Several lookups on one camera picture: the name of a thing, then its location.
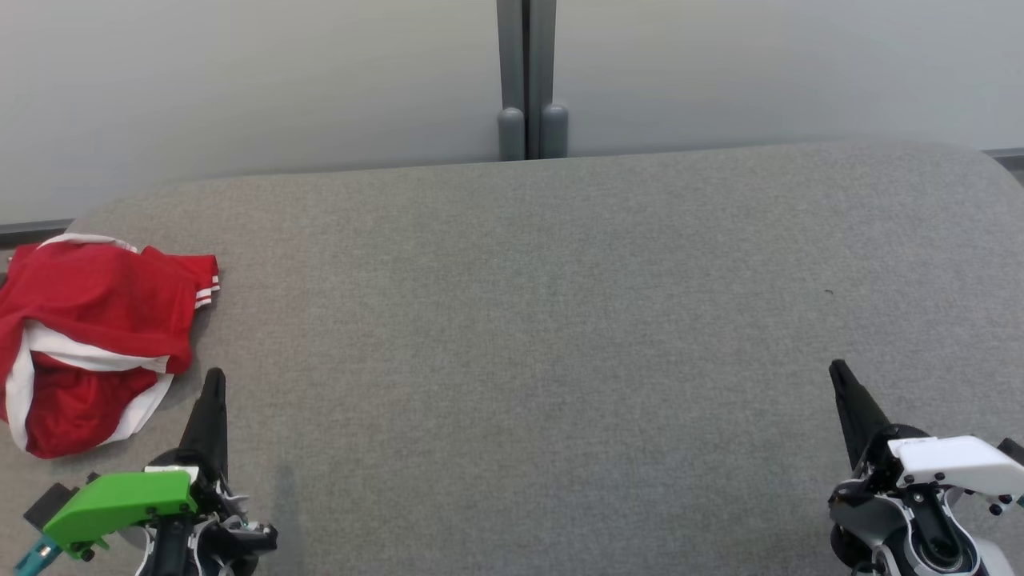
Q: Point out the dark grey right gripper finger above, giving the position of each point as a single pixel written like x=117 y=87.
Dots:
x=860 y=420

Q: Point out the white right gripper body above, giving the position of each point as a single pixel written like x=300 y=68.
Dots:
x=952 y=460

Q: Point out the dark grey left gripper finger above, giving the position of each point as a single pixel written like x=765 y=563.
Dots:
x=210 y=424

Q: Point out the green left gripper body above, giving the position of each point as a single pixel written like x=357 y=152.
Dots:
x=112 y=504

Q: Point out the red and white basketball jersey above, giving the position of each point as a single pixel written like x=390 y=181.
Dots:
x=104 y=288

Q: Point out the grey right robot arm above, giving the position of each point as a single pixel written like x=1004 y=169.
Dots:
x=928 y=528

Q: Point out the dark grey baseboard strip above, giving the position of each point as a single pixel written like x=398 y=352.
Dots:
x=32 y=232

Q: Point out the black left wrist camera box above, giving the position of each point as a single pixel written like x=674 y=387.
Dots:
x=50 y=504

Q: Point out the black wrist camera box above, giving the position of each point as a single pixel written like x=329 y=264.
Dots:
x=1014 y=452
x=50 y=504

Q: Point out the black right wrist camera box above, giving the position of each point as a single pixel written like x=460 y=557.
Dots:
x=1014 y=452

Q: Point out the grey metal partition post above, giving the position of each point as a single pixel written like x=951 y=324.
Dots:
x=510 y=80
x=548 y=80

